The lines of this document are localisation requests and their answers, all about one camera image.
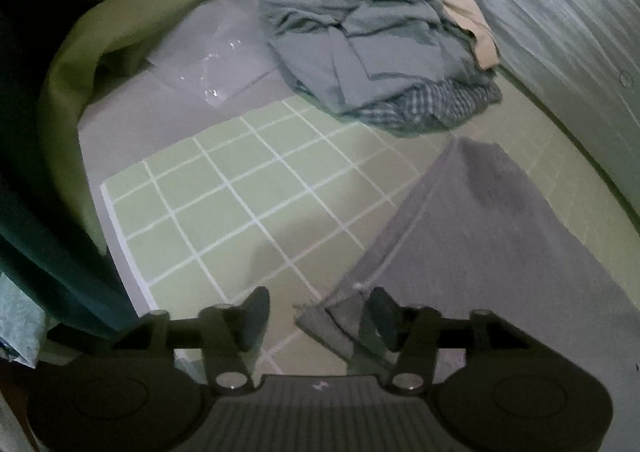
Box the light green curtain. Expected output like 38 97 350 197
10 0 246 255

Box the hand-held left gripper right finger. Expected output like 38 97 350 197
360 286 532 391

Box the blue plaid garment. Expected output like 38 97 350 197
350 72 503 135

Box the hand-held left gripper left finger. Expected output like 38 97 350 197
112 286 271 391

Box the pale blue crumpled cloth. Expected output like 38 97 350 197
0 269 48 367

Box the blue-grey crumpled garment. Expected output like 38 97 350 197
256 0 496 115

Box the grey bed sheet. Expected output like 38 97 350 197
75 0 331 318

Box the clear plastic bag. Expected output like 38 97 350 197
147 0 281 109

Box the green grid mat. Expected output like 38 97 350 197
100 66 640 368

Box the pale blue carrot-print quilt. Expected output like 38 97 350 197
440 0 640 215

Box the grey towel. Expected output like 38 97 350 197
295 135 640 385

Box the dark teal curtain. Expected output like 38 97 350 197
0 0 138 340

